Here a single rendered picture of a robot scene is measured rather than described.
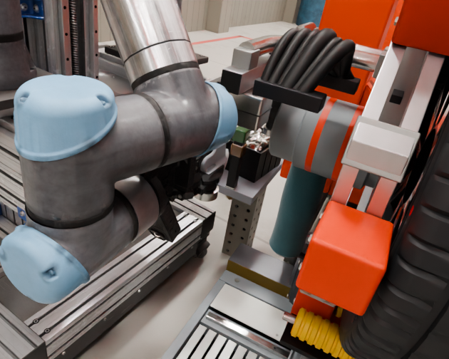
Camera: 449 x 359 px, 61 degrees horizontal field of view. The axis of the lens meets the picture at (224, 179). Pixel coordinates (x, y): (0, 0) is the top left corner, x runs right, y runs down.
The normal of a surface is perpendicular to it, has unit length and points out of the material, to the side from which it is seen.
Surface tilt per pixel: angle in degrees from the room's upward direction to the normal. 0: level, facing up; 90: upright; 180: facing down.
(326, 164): 109
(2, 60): 72
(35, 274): 90
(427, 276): 37
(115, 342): 0
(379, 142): 45
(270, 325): 0
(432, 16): 125
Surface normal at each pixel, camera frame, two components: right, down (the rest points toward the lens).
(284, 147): -0.46, 0.66
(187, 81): 0.50, -0.12
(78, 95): 0.15, -0.85
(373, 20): -0.44, 0.40
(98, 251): 0.86, 0.35
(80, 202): 0.50, 0.51
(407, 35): -0.44, 0.82
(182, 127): 0.71, 0.06
